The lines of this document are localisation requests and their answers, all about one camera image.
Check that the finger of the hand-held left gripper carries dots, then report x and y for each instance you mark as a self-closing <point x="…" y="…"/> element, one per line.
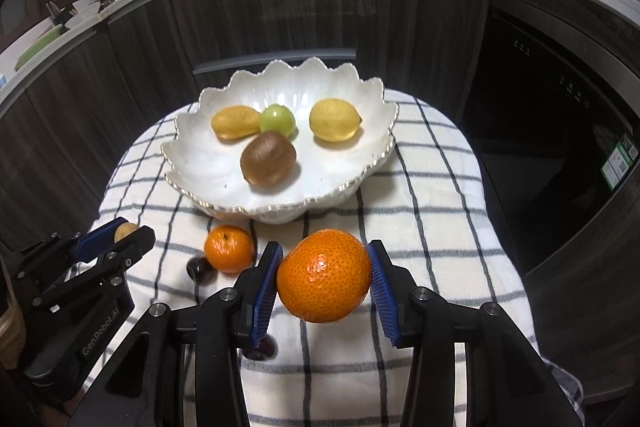
<point x="95" y="238"/>
<point x="135" y="244"/>

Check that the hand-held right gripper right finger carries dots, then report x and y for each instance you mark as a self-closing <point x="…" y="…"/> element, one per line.
<point x="384" y="294"/>

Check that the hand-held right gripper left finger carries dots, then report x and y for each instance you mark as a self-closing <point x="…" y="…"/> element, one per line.
<point x="265" y="289"/>

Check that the tan longan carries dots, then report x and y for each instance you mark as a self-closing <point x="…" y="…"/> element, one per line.
<point x="125" y="232"/>

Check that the orange tangerine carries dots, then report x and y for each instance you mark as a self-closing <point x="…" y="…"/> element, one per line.
<point x="325" y="277"/>
<point x="229" y="249"/>

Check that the white scalloped ceramic bowl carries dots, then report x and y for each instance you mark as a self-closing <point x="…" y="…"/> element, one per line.
<point x="210" y="157"/>

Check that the brown kiwi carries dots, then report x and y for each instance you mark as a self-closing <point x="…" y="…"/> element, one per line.
<point x="267" y="158"/>

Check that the yellow mango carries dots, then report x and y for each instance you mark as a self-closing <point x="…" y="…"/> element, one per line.
<point x="232" y="123"/>

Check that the small green round fruit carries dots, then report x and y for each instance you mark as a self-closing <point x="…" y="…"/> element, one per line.
<point x="277" y="119"/>

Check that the yellow lemon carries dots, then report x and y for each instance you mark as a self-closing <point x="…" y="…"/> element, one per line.
<point x="332" y="119"/>

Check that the white black checked cloth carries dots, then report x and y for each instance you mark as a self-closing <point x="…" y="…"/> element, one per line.
<point x="425" y="207"/>

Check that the green plastic basin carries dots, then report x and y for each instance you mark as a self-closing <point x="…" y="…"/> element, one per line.
<point x="37" y="49"/>

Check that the stack of white dishes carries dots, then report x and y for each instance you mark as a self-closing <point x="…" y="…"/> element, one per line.
<point x="85" y="9"/>

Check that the black built-in dishwasher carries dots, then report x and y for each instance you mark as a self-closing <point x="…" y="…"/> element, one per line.
<point x="550" y="132"/>

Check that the dark wood kitchen cabinets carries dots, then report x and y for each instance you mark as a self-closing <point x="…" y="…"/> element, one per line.
<point x="300" y="7"/>

